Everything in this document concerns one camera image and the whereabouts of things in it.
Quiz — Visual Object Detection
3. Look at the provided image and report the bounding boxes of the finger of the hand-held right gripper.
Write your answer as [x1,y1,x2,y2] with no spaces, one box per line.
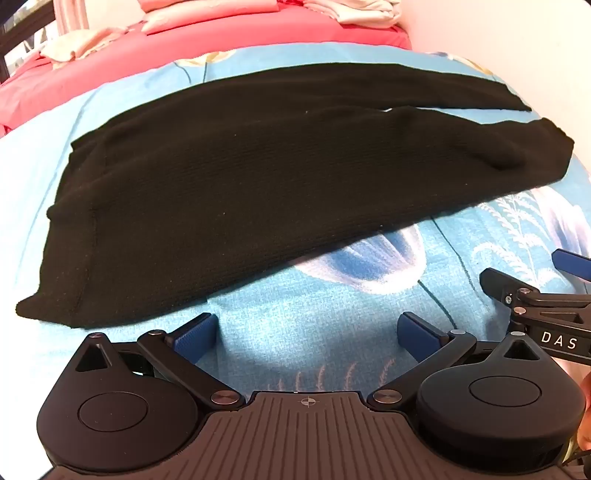
[552,248,591,280]
[479,268,542,302]

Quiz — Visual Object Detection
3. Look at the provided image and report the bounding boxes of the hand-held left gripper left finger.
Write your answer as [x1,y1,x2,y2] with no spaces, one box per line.
[70,312,246,409]

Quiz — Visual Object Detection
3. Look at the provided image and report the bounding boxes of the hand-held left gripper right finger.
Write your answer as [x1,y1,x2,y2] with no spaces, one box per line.
[367,311,542,409]

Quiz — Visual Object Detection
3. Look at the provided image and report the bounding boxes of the black pants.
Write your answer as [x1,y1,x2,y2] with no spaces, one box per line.
[15,62,576,330]

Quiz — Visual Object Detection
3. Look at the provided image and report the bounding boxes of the person's right hand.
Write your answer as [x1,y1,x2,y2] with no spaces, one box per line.
[578,372,591,453]

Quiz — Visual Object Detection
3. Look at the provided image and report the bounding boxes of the blue floral bedsheet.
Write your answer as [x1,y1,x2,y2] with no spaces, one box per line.
[0,44,591,398]

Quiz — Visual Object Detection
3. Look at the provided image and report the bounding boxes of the red bed cover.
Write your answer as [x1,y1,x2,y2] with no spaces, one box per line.
[0,0,413,136]

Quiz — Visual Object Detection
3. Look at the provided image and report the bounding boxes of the white folded cloth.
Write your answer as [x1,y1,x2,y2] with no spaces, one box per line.
[302,0,403,27]

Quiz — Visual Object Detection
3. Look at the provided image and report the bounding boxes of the cream crumpled cloth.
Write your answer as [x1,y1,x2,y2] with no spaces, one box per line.
[39,27,134,64]

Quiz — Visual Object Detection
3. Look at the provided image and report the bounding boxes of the pink pillow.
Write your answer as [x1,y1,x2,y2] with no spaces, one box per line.
[139,4,343,35]

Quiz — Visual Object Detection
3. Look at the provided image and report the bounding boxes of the dark window frame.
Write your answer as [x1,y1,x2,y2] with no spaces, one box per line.
[0,0,57,85]

